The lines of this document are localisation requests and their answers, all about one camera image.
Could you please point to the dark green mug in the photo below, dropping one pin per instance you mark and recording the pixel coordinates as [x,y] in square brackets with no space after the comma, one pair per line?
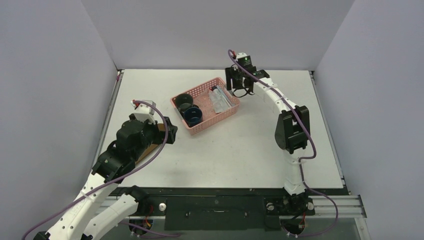
[183,102]

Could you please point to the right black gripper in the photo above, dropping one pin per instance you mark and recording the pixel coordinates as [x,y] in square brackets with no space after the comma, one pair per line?
[238,78]

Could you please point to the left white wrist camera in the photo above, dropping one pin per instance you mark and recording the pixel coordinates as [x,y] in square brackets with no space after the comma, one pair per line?
[143,112]

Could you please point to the aluminium rail frame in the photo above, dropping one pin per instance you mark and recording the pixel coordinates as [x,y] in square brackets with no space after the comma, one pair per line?
[349,206]

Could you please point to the dark blue mug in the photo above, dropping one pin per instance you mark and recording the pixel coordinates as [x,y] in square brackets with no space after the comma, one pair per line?
[193,116]

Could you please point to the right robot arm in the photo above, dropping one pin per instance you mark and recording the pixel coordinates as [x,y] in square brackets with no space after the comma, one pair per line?
[292,129]

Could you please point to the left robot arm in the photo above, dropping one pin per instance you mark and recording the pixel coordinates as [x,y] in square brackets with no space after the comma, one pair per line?
[79,220]

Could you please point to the pink perforated plastic basket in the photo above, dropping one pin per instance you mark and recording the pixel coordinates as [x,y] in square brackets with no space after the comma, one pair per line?
[201,99]

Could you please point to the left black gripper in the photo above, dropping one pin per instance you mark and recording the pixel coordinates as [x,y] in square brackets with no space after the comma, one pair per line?
[160,136]

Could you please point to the dark cap toothpaste tube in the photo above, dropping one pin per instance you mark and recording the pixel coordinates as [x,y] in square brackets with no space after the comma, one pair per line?
[219,92]

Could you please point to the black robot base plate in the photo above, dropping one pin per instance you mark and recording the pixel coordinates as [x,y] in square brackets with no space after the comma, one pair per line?
[208,209]

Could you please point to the brown oval wooden tray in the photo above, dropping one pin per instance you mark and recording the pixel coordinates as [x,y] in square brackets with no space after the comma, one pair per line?
[151,148]

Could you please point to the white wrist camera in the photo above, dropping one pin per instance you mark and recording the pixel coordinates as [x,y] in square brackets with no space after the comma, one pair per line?
[240,55]
[143,112]

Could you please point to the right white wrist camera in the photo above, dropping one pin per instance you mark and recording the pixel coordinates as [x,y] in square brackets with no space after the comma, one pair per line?
[240,55]

